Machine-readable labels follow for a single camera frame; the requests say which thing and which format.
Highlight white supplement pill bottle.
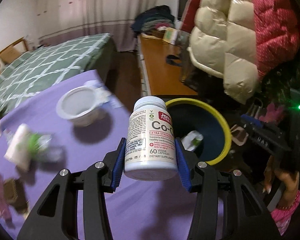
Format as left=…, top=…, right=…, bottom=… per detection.
left=124, top=96, right=178, bottom=181

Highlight green white plastic bottle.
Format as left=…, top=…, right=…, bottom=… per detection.
left=181, top=131, right=204, bottom=152

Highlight yellow rimmed blue trash bin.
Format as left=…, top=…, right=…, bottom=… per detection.
left=166, top=98, right=232, bottom=165

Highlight person right hand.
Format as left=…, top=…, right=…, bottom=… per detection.
left=262, top=155, right=300, bottom=210

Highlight pink floral garment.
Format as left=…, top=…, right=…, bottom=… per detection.
left=271, top=190, right=300, bottom=236

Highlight white yogurt cup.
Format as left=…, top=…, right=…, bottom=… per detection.
left=56, top=86, right=105, bottom=127

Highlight green patterned tissue box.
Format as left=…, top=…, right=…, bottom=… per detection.
left=4, top=124, right=31, bottom=172

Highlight wooden bench cabinet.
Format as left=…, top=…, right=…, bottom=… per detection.
left=137, top=36, right=197, bottom=100

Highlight red quilted jacket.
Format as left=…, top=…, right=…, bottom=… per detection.
left=181, top=0, right=300, bottom=80

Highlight cream puffer jacket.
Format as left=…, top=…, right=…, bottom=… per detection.
left=187, top=0, right=259, bottom=104

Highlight bed with green plaid cover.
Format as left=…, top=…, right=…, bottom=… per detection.
left=0, top=33, right=117, bottom=119

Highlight small cardboard box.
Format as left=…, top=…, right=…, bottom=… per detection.
left=162, top=27, right=178, bottom=45

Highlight pile of dark clothes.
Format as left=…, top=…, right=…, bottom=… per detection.
left=131, top=5, right=175, bottom=36

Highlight pink striped curtain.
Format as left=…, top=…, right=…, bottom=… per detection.
left=37, top=0, right=158, bottom=51

